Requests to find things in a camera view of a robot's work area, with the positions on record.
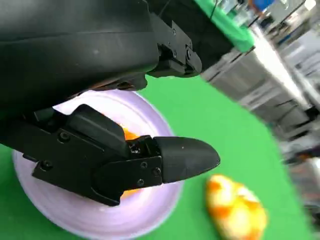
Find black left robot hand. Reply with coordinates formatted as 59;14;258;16
0;0;221;207

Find orange and white bread roll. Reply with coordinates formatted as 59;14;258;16
119;123;142;199
205;174;268;240

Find green fabric sheet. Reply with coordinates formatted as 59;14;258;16
194;0;255;52

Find lilac plate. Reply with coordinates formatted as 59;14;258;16
11;89;185;238

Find green table cloth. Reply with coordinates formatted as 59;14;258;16
0;74;313;240

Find grey metal cabinet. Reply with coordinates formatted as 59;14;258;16
201;46;312;133

